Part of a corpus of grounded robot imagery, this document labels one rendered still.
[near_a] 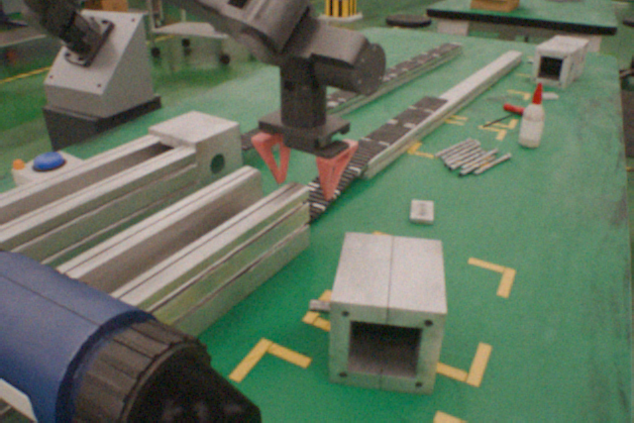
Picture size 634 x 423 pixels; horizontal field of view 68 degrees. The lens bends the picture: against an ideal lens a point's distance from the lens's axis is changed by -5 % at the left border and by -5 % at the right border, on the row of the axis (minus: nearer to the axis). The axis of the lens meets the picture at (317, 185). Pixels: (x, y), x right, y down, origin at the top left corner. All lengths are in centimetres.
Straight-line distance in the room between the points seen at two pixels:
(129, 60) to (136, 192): 55
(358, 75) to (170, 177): 29
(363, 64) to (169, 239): 27
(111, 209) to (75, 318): 42
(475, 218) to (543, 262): 12
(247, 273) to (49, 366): 34
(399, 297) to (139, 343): 25
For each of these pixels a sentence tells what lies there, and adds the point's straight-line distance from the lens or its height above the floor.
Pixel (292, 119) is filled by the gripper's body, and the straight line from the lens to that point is 59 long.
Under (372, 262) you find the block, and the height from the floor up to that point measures 87.
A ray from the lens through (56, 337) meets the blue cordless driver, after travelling 22.
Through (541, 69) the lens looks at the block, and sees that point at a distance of 142.
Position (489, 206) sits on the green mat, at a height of 78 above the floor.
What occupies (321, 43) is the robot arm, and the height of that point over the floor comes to 103.
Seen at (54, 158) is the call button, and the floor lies 85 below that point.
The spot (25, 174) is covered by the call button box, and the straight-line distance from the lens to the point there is 77.
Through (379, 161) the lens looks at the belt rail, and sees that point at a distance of 81.
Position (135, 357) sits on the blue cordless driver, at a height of 100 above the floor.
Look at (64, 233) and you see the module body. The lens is 61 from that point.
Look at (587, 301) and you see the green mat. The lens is 61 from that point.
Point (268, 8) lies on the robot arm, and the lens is 52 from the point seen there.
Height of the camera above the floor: 113
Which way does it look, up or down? 28 degrees down
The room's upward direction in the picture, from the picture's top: straight up
